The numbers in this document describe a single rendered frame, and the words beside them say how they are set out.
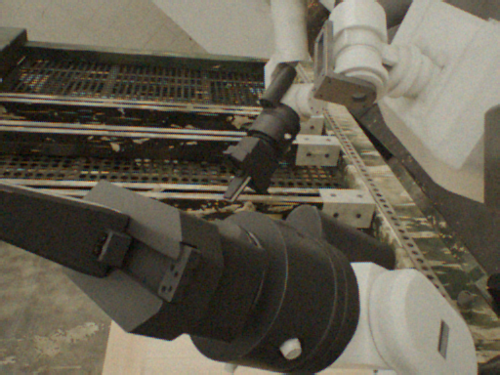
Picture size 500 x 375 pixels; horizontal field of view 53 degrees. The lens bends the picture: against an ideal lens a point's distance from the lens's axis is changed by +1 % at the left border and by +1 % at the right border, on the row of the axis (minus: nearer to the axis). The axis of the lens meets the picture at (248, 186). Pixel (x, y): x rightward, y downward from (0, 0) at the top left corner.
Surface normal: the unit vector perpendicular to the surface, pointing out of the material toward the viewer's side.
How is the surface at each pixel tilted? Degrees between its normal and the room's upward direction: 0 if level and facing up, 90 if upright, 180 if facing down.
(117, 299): 16
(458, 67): 23
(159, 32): 90
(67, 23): 90
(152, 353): 51
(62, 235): 100
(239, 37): 90
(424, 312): 94
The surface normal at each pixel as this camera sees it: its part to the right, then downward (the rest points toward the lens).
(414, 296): 0.69, -0.23
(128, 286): -0.71, -0.35
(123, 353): 0.10, -0.86
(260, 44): 0.05, 0.55
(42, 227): 0.59, 0.15
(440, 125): -0.93, -0.26
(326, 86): -0.09, 0.85
